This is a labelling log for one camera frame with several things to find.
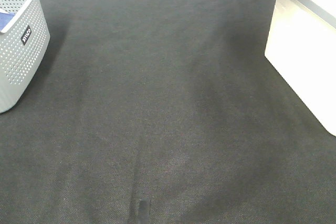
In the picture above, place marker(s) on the grey perforated laundry basket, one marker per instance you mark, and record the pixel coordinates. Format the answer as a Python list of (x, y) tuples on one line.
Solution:
[(24, 41)]

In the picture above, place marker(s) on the blue cloth in basket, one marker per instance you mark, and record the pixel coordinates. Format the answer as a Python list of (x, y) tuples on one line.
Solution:
[(5, 18)]

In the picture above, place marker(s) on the white storage box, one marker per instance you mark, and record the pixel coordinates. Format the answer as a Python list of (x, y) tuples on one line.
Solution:
[(301, 47)]

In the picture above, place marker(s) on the black table cloth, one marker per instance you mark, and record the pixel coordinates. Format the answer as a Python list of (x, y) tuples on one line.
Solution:
[(162, 111)]

